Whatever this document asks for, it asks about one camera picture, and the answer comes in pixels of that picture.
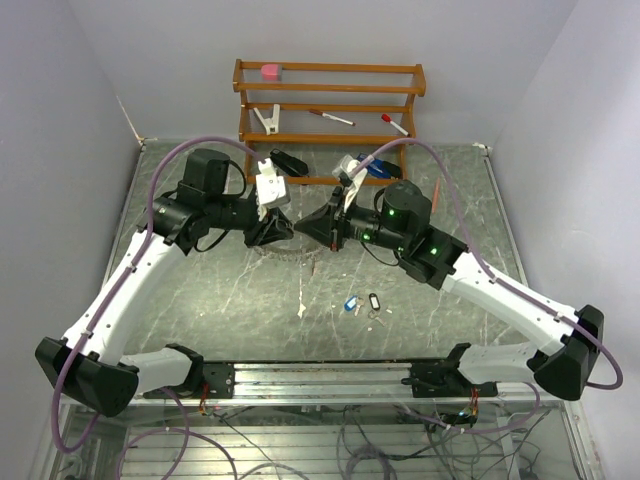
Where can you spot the brown wooden shelf rack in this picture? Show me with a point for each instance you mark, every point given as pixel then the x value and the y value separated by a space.
pixel 357 92

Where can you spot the black tagged key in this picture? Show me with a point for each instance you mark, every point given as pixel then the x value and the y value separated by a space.
pixel 375 309

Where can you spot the red capped white marker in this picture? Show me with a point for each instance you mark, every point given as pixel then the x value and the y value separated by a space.
pixel 386 118

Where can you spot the pink eraser block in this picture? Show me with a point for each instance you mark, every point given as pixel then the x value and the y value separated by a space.
pixel 271 72

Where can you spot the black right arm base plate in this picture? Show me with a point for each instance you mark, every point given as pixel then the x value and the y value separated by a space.
pixel 438 379

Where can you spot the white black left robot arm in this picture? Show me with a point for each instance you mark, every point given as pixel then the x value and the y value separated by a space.
pixel 88 363

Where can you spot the orange pencil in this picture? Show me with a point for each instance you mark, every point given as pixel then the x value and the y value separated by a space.
pixel 435 196

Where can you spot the black stapler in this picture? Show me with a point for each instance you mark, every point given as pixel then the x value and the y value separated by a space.
pixel 290 165

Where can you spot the red capped thin marker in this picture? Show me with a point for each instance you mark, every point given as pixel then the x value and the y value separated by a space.
pixel 332 117

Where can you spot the aluminium mounting rail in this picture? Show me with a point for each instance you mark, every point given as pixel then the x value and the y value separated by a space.
pixel 360 382

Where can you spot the white plastic clamp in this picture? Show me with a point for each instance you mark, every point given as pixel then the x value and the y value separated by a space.
pixel 270 124

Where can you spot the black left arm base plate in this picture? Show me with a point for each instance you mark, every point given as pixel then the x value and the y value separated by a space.
pixel 214 380

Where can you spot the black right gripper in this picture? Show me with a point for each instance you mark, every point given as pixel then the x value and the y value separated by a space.
pixel 325 227

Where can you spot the large keyring with small rings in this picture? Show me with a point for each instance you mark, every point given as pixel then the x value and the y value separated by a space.
pixel 289 253

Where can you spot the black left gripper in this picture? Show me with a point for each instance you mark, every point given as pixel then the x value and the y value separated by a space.
pixel 271 229

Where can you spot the blue stapler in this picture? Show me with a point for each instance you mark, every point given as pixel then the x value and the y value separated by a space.
pixel 384 170

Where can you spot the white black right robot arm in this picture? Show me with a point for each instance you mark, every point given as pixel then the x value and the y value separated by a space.
pixel 562 343

